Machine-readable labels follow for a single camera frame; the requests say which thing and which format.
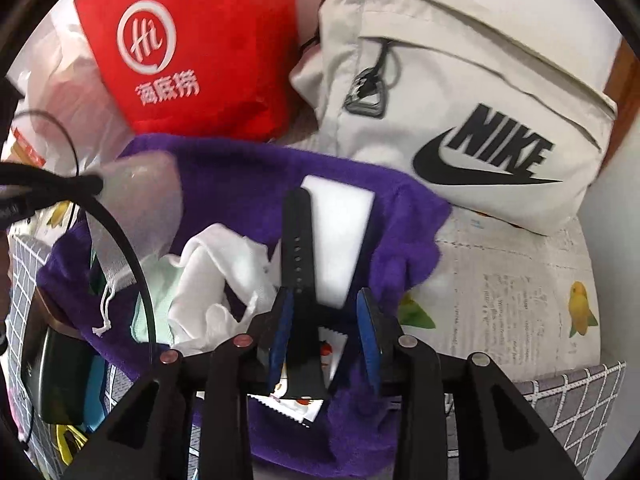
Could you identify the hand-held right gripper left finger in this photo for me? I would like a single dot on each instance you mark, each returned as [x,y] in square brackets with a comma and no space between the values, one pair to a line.
[280,340]

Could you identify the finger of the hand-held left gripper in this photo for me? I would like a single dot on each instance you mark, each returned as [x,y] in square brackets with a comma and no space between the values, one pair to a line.
[70,186]

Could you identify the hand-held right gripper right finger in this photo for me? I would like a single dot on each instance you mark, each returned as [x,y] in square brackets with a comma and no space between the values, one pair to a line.
[370,340]

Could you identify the white fruit print snack packet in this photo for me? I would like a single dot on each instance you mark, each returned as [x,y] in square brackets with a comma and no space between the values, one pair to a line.
[300,410]

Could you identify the white plastic shopping bag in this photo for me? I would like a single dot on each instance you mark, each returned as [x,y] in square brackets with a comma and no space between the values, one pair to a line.
[65,85]

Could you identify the white cloth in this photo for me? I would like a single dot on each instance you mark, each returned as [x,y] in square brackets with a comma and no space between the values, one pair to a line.
[215,260]

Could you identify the white sponge block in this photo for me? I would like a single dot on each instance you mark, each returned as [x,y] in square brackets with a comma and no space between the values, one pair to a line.
[340,240]

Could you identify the light green cloth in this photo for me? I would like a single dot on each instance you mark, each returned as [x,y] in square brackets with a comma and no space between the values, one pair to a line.
[155,285]

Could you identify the fruit printed bed sheet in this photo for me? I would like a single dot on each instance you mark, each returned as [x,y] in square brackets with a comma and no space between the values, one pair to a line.
[500,300]

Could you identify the purple towel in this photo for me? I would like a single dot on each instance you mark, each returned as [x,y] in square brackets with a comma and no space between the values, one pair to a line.
[240,180]

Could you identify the blue thin notebook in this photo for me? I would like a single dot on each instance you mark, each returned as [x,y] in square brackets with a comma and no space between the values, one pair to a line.
[95,395]

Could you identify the grey checked blanket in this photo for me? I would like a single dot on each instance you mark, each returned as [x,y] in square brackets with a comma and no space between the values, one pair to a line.
[560,400]

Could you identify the red shopping bag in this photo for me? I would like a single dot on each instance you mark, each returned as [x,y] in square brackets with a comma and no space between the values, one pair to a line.
[225,35]

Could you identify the yellow plastic item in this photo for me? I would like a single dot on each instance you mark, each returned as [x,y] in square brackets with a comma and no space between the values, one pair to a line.
[65,440]

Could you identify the grey backpack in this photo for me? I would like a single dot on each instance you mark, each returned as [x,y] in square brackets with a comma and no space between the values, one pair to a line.
[450,60]

